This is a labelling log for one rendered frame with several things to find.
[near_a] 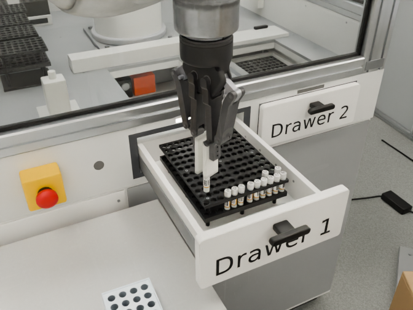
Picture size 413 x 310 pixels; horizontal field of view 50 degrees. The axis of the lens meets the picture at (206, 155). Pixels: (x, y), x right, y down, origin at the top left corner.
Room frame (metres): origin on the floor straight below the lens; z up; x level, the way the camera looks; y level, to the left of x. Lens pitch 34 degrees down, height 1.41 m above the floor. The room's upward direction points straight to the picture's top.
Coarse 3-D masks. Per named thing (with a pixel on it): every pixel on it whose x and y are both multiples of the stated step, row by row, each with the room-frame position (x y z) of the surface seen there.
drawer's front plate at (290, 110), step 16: (304, 96) 0.96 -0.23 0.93; (320, 96) 0.98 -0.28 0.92; (336, 96) 1.00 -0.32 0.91; (352, 96) 1.02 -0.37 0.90; (272, 112) 0.92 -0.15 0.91; (288, 112) 0.94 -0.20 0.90; (304, 112) 0.96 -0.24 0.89; (336, 112) 1.01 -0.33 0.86; (352, 112) 1.03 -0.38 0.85; (288, 128) 0.94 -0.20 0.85; (304, 128) 0.96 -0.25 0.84; (320, 128) 0.99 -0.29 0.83; (272, 144) 0.92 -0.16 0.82
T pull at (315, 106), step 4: (312, 104) 0.96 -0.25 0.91; (316, 104) 0.96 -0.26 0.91; (320, 104) 0.96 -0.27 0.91; (328, 104) 0.95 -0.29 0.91; (332, 104) 0.95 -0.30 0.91; (312, 108) 0.93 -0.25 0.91; (316, 108) 0.93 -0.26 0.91; (320, 108) 0.93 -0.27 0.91; (324, 108) 0.94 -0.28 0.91; (328, 108) 0.95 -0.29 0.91; (332, 108) 0.95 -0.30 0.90; (308, 112) 0.93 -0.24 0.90; (312, 112) 0.92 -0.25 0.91; (316, 112) 0.93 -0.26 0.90; (320, 112) 0.94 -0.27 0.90
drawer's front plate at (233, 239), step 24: (336, 192) 0.60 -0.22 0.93; (264, 216) 0.54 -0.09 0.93; (288, 216) 0.55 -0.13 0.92; (312, 216) 0.57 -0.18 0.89; (336, 216) 0.60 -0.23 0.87; (216, 240) 0.49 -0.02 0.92; (240, 240) 0.51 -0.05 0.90; (264, 240) 0.53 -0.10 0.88; (312, 240) 0.58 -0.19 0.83; (240, 264) 0.51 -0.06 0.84
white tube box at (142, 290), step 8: (144, 280) 0.52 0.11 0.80; (120, 288) 0.50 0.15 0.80; (128, 288) 0.50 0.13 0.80; (136, 288) 0.50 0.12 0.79; (144, 288) 0.51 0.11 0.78; (152, 288) 0.50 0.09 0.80; (104, 296) 0.49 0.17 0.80; (112, 296) 0.49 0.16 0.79; (120, 296) 0.50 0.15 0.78; (128, 296) 0.49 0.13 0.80; (136, 296) 0.49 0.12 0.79; (144, 296) 0.49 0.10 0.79; (152, 296) 0.49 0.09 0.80; (104, 304) 0.47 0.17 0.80; (112, 304) 0.47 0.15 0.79; (120, 304) 0.47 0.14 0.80; (128, 304) 0.48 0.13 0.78; (136, 304) 0.47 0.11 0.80; (144, 304) 0.47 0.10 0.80; (152, 304) 0.48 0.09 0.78; (160, 304) 0.47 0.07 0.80
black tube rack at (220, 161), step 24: (168, 144) 0.80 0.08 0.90; (192, 144) 0.80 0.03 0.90; (240, 144) 0.79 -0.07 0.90; (168, 168) 0.75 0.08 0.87; (192, 168) 0.71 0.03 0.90; (240, 168) 0.71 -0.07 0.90; (264, 168) 0.71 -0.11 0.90; (192, 192) 0.64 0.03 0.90; (216, 192) 0.64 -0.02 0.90; (216, 216) 0.60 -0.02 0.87
